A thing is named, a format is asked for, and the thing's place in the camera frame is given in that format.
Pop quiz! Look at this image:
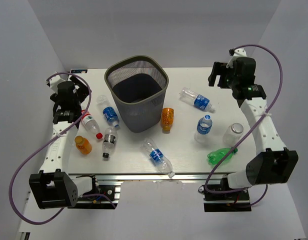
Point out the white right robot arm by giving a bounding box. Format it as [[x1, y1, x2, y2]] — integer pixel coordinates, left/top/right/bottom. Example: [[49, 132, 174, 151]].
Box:
[[208, 57, 299, 200]]

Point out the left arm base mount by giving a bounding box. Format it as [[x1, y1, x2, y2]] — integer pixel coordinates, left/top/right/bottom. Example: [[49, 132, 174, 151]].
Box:
[[72, 182, 121, 210]]

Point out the grey mesh waste bin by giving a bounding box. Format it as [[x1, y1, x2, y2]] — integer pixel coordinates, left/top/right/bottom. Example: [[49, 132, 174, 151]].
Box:
[[104, 55, 169, 133]]

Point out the orange textured bottle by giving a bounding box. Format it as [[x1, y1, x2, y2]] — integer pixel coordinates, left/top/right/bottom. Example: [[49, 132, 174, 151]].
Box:
[[160, 107, 174, 133]]

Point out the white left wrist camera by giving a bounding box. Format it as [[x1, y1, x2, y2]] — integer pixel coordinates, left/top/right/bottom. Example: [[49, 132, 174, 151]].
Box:
[[45, 75, 67, 92]]

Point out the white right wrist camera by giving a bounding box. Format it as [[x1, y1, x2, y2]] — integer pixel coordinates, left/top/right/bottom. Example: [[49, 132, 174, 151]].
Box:
[[226, 48, 247, 69]]

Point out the black label clear bottle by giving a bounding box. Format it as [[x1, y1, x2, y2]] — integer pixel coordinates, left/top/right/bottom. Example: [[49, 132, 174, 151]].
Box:
[[102, 127, 118, 160]]

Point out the blue label bottle front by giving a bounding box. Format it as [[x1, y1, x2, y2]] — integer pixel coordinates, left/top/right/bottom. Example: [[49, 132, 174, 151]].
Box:
[[141, 138, 175, 179]]

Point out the clear bottle silver cap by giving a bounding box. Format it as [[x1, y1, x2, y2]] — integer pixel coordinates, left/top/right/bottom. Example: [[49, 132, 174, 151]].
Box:
[[222, 122, 244, 147]]

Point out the blue label bottle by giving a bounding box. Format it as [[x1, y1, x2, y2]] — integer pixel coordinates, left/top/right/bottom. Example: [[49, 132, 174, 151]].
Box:
[[179, 87, 216, 113], [96, 95, 119, 128], [194, 114, 213, 144], [141, 138, 175, 179]]

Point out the orange juice bottle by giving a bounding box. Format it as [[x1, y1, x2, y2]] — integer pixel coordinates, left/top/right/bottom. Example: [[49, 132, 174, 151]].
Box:
[[74, 135, 92, 155]]

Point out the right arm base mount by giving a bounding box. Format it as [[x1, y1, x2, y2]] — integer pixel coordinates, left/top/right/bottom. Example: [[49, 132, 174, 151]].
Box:
[[197, 174, 252, 213]]

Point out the red cap clear bottle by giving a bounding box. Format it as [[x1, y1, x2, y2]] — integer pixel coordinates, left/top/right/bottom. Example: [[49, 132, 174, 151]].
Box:
[[80, 109, 103, 140]]

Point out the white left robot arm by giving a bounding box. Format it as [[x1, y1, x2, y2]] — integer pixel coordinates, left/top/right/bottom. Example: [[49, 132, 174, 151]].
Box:
[[29, 75, 100, 209]]

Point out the blue table label left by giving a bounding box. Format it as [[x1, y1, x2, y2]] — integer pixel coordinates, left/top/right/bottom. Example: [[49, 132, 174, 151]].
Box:
[[70, 69, 88, 75]]

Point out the aluminium table front rail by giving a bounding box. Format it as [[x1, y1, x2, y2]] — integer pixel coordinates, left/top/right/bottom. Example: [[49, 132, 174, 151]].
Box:
[[68, 172, 257, 182]]

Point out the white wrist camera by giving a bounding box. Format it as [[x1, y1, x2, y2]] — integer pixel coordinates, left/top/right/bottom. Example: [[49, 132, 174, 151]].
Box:
[[45, 75, 67, 92], [226, 48, 247, 69]]

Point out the green crushed bottle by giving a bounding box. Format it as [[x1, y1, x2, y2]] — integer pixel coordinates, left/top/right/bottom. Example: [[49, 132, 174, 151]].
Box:
[[207, 148, 238, 166]]

